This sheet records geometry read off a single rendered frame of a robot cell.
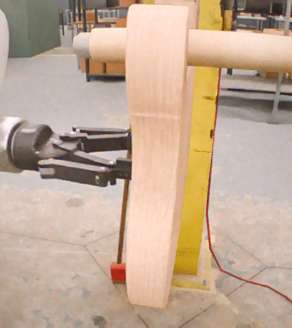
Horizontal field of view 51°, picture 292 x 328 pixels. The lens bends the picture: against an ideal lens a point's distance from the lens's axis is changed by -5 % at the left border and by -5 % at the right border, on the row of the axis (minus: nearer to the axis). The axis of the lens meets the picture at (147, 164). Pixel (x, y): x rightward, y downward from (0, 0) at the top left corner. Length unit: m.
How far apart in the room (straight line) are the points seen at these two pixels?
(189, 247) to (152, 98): 1.36
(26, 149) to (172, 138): 0.26
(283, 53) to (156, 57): 0.11
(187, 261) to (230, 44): 1.44
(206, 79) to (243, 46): 0.92
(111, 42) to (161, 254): 0.21
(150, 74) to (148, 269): 0.20
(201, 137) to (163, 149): 0.98
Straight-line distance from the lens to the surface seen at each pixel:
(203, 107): 1.23
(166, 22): 0.24
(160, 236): 0.32
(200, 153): 1.30
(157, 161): 0.30
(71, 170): 0.43
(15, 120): 0.52
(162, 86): 0.25
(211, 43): 0.28
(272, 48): 0.29
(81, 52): 0.31
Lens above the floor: 1.29
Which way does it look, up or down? 28 degrees down
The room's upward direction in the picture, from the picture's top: straight up
